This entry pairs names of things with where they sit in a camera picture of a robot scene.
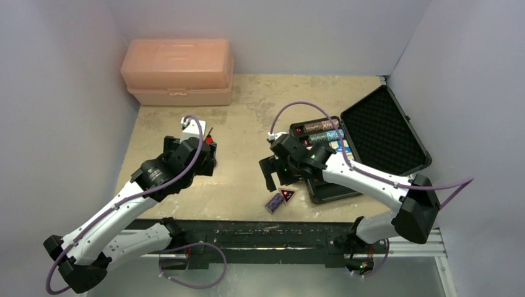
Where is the black poker set case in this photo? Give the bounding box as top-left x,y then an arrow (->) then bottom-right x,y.
289,84 -> 433,205

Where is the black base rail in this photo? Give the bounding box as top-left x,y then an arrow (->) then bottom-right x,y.
123,218 -> 388,272

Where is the blue chip row in case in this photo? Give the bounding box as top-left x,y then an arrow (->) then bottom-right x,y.
308,129 -> 344,144

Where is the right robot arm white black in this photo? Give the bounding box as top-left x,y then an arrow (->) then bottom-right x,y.
259,132 -> 440,252

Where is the aluminium frame rail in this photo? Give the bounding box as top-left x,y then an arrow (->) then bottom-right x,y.
84,228 -> 458,297

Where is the red black utility knife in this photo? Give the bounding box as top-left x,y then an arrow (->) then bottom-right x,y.
204,127 -> 214,144

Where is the purple poker chip stack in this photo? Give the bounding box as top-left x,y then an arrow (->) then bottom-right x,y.
264,193 -> 285,214

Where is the brown chip row in case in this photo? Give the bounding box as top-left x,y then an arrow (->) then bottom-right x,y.
303,118 -> 341,134

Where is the blue playing card deck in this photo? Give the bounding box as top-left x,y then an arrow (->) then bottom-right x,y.
336,140 -> 354,160

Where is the all-in triangle button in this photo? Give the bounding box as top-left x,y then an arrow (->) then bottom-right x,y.
279,188 -> 297,205

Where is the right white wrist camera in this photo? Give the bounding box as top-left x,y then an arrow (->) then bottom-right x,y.
267,132 -> 288,142

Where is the pink plastic storage box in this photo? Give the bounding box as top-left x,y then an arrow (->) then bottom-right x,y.
121,39 -> 234,106

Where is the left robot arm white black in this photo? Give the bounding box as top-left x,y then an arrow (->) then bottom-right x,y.
43,136 -> 217,295

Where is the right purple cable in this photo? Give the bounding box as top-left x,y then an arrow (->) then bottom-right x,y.
269,101 -> 475,280

